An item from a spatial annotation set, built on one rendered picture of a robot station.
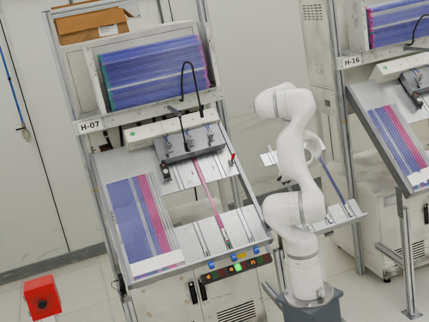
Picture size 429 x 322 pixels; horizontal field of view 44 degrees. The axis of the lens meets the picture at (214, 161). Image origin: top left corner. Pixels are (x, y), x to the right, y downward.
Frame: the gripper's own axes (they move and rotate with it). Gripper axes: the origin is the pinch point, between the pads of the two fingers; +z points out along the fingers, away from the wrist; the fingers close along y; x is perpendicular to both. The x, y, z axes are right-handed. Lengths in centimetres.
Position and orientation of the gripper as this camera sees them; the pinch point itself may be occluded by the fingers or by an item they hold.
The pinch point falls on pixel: (285, 180)
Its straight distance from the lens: 260.8
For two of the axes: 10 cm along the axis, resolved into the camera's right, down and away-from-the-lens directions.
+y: -9.3, 2.6, -2.5
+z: -1.4, 3.8, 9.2
